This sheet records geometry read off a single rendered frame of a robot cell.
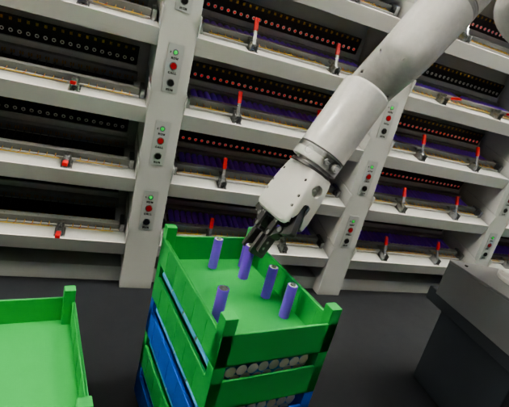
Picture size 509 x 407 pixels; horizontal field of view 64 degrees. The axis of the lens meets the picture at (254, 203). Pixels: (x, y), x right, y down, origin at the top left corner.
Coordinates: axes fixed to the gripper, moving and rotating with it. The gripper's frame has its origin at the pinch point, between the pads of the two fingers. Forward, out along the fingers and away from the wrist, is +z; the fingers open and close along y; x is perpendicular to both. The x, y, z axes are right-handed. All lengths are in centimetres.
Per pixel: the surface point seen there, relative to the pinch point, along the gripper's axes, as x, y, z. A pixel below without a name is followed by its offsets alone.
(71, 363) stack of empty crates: 12.3, 6.9, 35.9
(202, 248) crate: -0.9, 14.5, 9.4
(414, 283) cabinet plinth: -116, 42, -11
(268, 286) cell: -7.5, -0.6, 6.1
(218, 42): 7, 54, -32
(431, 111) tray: -62, 43, -61
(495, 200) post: -118, 37, -57
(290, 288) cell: -6.3, -6.5, 3.1
